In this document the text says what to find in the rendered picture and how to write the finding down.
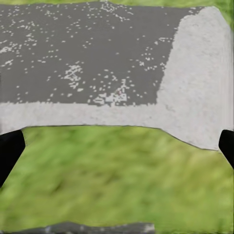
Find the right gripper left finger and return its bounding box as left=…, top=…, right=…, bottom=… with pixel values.
left=0, top=130, right=25, bottom=188

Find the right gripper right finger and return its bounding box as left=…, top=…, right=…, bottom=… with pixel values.
left=218, top=130, right=234, bottom=169

